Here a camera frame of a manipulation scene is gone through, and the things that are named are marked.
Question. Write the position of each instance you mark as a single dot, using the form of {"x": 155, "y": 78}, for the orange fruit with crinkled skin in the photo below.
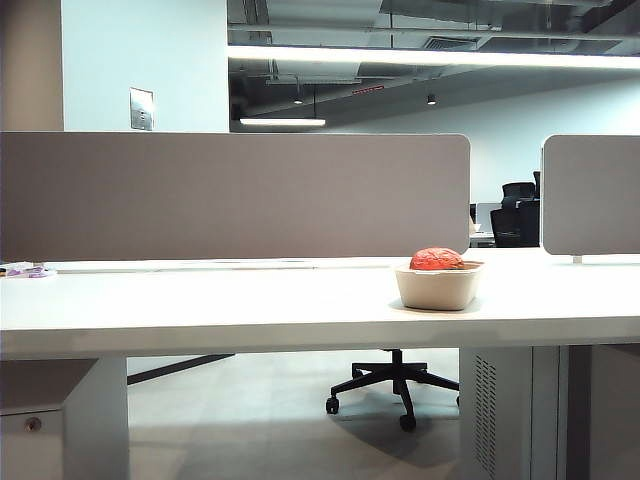
{"x": 437, "y": 258}

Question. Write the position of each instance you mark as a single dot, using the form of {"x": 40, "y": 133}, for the beige paper lunchbox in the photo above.
{"x": 437, "y": 290}

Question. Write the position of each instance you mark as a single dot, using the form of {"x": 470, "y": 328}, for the wide grey desk divider panel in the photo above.
{"x": 225, "y": 200}

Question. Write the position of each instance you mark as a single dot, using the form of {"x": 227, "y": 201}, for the short hanging linear lamp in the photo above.
{"x": 281, "y": 121}

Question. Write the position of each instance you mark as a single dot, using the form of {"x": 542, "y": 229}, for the black swivel chair base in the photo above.
{"x": 398, "y": 372}

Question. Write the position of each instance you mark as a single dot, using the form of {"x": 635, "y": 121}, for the red ceiling sign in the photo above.
{"x": 367, "y": 90}

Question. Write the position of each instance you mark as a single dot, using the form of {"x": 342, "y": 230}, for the black floor strip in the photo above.
{"x": 178, "y": 369}

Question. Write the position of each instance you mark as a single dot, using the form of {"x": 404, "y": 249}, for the black mesh office chair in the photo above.
{"x": 516, "y": 222}

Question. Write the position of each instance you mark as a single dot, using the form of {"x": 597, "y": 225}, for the long ceiling light strip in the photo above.
{"x": 425, "y": 56}

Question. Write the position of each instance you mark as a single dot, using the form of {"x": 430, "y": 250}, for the ceiling air vent grille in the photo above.
{"x": 452, "y": 42}

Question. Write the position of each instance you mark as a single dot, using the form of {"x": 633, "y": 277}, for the perforated white desk leg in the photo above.
{"x": 511, "y": 415}

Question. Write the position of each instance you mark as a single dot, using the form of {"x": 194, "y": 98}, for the narrow grey desk divider panel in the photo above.
{"x": 595, "y": 200}

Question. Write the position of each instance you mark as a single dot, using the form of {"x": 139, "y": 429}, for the plain white desk leg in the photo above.
{"x": 102, "y": 425}

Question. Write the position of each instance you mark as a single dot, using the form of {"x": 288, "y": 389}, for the purple printed packet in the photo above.
{"x": 31, "y": 272}

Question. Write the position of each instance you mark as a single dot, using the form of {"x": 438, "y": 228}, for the grey under-desk cabinet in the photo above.
{"x": 607, "y": 415}

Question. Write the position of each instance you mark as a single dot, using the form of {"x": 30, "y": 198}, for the white drawer cabinet with lock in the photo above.
{"x": 27, "y": 445}

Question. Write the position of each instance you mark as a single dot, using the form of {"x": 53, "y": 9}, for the metal wall switch plate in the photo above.
{"x": 141, "y": 109}

